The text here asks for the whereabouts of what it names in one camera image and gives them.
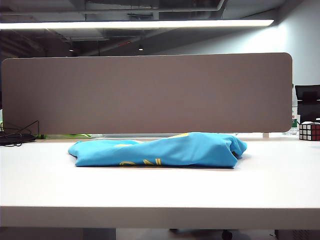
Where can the blue patterned soccer jersey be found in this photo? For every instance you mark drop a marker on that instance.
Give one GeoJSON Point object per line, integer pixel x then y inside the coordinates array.
{"type": "Point", "coordinates": [155, 152]}

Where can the brown felt desk divider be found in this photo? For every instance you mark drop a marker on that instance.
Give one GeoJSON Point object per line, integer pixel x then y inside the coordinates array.
{"type": "Point", "coordinates": [150, 92]}

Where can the small black ceiling spotlight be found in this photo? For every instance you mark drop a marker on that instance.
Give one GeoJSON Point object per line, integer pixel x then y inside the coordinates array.
{"type": "Point", "coordinates": [140, 47]}
{"type": "Point", "coordinates": [71, 49]}

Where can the green item behind divider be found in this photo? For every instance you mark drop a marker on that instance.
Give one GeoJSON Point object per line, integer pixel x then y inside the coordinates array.
{"type": "Point", "coordinates": [75, 135]}

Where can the long ceiling light strip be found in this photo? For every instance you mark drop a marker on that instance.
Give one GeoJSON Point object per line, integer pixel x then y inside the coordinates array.
{"type": "Point", "coordinates": [125, 24]}

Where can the clear plastic water bottle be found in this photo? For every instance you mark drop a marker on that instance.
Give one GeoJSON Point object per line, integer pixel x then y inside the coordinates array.
{"type": "Point", "coordinates": [294, 122]}

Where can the black office chair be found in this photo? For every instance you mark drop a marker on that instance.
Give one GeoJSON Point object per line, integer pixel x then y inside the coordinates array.
{"type": "Point", "coordinates": [308, 102]}

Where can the black Rubik's cube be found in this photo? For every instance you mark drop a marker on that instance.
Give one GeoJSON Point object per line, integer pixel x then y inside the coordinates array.
{"type": "Point", "coordinates": [310, 131]}

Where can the grey vented cabinet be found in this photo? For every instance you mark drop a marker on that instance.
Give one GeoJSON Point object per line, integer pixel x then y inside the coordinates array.
{"type": "Point", "coordinates": [297, 235]}

